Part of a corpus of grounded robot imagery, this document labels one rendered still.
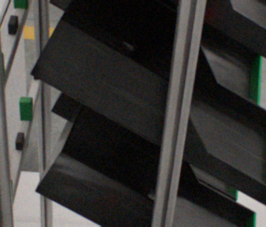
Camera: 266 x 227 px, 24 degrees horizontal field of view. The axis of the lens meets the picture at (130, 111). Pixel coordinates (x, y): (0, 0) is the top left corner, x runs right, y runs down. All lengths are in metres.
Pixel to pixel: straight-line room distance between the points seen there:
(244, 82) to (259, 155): 0.15
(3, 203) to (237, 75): 0.36
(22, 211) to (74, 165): 0.65
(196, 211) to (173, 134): 0.25
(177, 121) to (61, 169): 0.16
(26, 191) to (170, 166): 0.77
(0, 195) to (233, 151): 0.25
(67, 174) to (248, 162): 0.20
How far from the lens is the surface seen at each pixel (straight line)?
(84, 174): 0.68
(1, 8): 2.02
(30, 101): 0.79
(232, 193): 0.89
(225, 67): 0.83
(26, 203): 1.33
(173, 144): 0.60
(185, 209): 0.82
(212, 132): 0.69
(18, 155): 0.76
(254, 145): 0.73
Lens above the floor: 1.81
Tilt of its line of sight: 37 degrees down
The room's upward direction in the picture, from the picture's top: 5 degrees clockwise
